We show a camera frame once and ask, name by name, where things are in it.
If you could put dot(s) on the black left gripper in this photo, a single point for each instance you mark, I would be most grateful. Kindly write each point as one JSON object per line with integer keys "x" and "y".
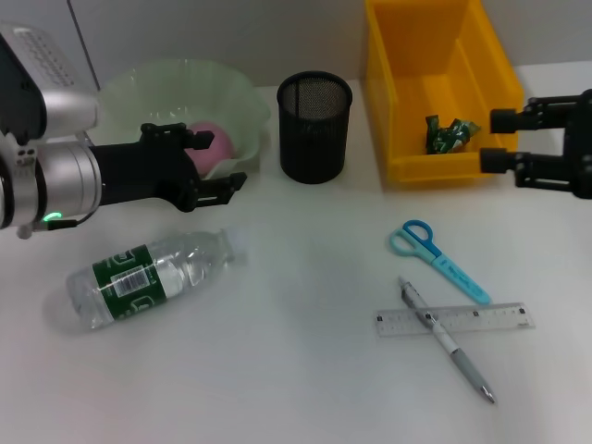
{"x": 143, "y": 171}

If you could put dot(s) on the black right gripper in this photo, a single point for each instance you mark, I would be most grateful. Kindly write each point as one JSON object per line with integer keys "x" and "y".
{"x": 583, "y": 148}

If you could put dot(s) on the pink peach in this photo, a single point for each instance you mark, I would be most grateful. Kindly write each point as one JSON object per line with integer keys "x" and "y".
{"x": 217, "y": 157}

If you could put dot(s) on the green plastic wrapper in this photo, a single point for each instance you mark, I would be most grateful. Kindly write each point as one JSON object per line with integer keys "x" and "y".
{"x": 446, "y": 139}

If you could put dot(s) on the clear green-label water bottle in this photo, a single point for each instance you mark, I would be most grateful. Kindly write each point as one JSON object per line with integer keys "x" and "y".
{"x": 139, "y": 277}

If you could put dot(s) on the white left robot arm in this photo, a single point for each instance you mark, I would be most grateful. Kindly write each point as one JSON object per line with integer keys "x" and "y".
{"x": 69, "y": 180}

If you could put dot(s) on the translucent green fruit plate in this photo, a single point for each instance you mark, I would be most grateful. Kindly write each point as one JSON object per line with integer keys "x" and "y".
{"x": 152, "y": 97}

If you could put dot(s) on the black mesh pen holder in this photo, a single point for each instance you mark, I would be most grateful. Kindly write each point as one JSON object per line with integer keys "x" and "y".
{"x": 314, "y": 139}

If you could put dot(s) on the blue scissors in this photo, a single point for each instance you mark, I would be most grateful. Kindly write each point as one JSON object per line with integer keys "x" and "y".
{"x": 455, "y": 276}

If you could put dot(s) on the clear plastic ruler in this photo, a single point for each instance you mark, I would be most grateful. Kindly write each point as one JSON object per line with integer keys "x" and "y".
{"x": 490, "y": 316}

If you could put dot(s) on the white grey pen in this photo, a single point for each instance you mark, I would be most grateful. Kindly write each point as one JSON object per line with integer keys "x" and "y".
{"x": 455, "y": 353}

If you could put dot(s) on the yellow plastic bin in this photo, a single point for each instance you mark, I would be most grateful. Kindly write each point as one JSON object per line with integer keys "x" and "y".
{"x": 416, "y": 69}

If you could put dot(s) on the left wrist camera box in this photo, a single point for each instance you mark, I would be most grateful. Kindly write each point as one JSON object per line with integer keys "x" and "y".
{"x": 46, "y": 65}

